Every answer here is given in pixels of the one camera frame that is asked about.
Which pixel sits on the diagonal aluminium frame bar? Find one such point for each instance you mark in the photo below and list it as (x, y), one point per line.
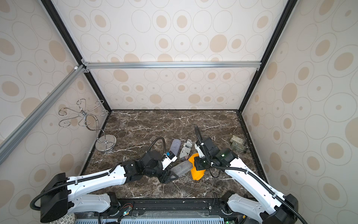
(15, 138)

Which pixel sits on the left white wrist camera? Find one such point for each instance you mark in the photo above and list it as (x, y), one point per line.
(167, 159)

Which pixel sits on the lavender eyeglass case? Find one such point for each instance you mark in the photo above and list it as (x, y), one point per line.
(175, 146)

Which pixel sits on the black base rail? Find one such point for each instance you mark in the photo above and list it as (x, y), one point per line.
(167, 211)

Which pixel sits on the grey eyeglass case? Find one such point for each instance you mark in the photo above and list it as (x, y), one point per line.
(182, 168)

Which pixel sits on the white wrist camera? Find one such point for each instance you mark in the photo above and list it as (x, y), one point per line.
(167, 159)
(198, 147)

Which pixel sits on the patterned round object left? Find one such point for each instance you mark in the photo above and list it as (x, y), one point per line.
(66, 219)

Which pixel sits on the horizontal aluminium frame bar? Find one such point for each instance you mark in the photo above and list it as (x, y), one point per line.
(172, 65)

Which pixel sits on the green clear box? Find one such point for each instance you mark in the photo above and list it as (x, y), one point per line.
(238, 144)

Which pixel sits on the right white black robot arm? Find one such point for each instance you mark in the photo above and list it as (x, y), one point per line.
(269, 206)

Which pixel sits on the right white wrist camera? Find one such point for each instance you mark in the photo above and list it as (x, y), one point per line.
(198, 147)

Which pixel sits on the chrome hook stand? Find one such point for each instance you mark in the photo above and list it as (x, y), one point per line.
(104, 142)

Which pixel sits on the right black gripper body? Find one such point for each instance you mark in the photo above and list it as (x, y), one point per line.
(200, 163)

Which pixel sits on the orange cleaning cloth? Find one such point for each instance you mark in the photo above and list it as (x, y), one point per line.
(196, 175)

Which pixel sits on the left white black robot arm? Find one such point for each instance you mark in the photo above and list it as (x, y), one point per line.
(64, 195)

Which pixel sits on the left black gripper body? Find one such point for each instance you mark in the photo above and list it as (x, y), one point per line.
(156, 171)

